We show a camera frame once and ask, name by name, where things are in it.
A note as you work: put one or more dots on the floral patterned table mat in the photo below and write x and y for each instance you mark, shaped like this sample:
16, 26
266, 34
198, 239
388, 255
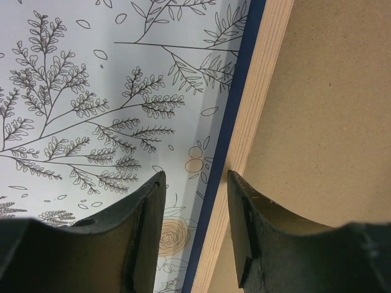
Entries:
97, 96

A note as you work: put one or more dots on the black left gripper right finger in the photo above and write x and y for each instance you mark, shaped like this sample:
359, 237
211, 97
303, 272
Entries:
277, 250

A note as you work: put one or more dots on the brown cardboard backing board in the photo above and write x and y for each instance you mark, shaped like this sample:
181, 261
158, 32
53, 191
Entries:
322, 144

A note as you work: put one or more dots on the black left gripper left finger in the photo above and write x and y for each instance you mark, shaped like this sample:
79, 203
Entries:
114, 250

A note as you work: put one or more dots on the wooden picture frame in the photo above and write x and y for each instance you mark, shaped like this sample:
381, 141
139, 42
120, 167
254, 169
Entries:
260, 46

